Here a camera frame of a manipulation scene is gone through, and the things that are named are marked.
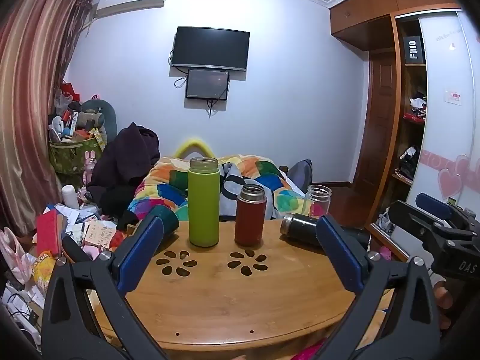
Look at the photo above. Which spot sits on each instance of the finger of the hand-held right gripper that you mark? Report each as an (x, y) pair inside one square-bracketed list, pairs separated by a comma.
[(412, 217), (435, 205)]

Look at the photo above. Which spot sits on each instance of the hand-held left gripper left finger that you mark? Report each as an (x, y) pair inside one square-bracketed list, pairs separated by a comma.
[(141, 249)]

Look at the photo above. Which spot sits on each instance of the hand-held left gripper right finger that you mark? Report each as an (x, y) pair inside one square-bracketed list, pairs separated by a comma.
[(337, 255)]

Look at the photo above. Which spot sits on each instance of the black thermos cup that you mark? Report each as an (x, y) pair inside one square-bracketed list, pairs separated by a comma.
[(300, 227)]

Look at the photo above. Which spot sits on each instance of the dark green cup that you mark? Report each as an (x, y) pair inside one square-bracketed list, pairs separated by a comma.
[(170, 223)]

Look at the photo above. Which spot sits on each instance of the tall green cup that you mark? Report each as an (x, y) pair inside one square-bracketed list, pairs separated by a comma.
[(203, 206)]

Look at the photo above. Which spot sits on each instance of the red thermos cup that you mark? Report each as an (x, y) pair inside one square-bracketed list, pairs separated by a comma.
[(249, 221)]

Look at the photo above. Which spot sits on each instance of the person's right hand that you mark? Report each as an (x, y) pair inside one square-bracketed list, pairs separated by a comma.
[(443, 302)]

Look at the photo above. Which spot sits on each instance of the clear glass jar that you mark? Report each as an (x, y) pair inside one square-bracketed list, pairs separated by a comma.
[(318, 200)]

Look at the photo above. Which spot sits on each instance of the dark clothes pile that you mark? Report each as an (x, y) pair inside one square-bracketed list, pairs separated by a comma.
[(123, 165)]

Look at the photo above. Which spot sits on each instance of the white bottle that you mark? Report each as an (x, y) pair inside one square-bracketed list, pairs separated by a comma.
[(70, 197)]

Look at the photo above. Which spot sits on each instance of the grey backpack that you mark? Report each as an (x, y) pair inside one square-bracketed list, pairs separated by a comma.
[(300, 174)]

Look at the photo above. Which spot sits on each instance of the white sliding wardrobe door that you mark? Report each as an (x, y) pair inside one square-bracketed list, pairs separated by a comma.
[(446, 112)]

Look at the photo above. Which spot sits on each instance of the red book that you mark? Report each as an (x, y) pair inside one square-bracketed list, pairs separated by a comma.
[(48, 232)]

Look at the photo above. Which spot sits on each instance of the pink bunny toy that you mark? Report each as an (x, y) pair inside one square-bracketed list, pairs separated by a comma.
[(89, 165)]

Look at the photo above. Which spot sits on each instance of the pink cloth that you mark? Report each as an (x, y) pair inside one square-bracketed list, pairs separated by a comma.
[(309, 350)]

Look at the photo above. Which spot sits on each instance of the yellow snack packet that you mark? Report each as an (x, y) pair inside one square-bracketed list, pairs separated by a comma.
[(43, 270)]

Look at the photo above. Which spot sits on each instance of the round wooden table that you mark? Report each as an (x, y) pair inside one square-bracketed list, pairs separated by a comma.
[(240, 300)]

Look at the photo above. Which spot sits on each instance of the colourful patchwork blanket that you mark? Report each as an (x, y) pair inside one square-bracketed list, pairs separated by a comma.
[(262, 176)]

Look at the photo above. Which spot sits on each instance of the green storage basket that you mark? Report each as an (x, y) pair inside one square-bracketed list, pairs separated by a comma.
[(73, 157)]

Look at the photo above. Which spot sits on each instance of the yellow curved cushion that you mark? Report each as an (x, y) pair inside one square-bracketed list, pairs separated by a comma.
[(193, 144)]

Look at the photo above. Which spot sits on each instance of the pink patterned bag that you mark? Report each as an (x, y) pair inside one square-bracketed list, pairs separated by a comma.
[(13, 255)]

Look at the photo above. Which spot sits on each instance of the white power strip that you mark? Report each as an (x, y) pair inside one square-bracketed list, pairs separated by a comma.
[(26, 324)]

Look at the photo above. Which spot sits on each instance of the grey plush toy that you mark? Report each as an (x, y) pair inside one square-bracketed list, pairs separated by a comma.
[(98, 114)]

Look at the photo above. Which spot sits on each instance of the black storage box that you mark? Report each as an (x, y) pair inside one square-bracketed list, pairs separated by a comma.
[(413, 48)]

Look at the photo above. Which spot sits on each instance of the small black monitor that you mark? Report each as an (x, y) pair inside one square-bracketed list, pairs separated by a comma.
[(207, 84)]

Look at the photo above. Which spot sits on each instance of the striped red curtain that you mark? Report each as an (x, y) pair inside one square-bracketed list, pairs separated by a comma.
[(26, 101)]

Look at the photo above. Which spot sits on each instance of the wooden wardrobe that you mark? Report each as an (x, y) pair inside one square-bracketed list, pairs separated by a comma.
[(378, 3)]

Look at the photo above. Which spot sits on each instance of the black wall television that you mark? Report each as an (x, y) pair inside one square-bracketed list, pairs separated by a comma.
[(210, 48)]

